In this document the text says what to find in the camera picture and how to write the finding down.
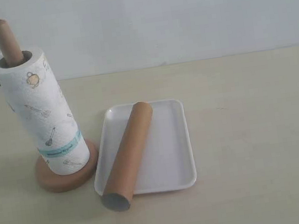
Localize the white printed paper towel roll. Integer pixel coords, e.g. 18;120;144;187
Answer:
0;47;90;175

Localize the white rectangular tray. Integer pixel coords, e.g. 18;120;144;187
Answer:
94;99;197;195

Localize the brown cardboard tube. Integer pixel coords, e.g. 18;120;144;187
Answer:
102;102;153;212

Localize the wooden paper towel holder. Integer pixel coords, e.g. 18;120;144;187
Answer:
0;19;98;193

